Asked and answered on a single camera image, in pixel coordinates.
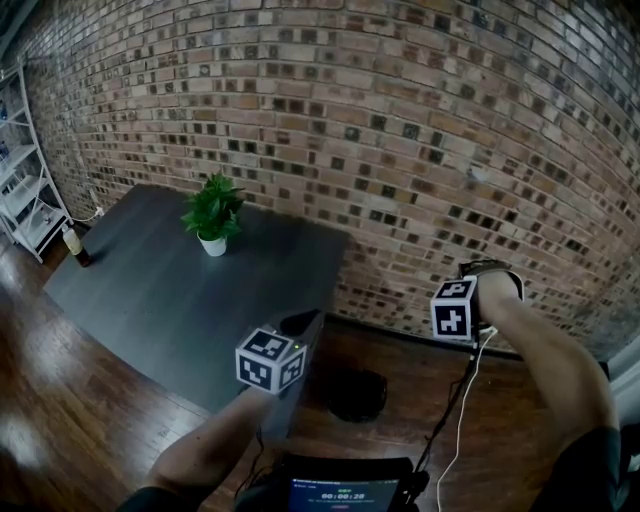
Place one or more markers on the person's right forearm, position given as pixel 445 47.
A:
pixel 550 360

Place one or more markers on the white metal shelf rack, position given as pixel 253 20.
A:
pixel 37 225

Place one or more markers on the green plant in white pot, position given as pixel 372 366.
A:
pixel 214 245

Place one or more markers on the dark grey table white legs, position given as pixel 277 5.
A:
pixel 175 300

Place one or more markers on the bottle with yellow liquid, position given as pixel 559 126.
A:
pixel 75 242

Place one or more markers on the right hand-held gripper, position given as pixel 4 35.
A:
pixel 452 310

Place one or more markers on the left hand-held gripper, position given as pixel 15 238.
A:
pixel 270 365

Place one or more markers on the person's dark shirt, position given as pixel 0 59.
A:
pixel 590 475

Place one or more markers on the white charger plug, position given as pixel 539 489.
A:
pixel 488 329

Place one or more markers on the black trash bin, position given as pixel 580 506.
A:
pixel 357 395

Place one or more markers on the person's left forearm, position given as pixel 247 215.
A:
pixel 210 440

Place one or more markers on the black chest-worn screen device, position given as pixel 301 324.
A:
pixel 345 495

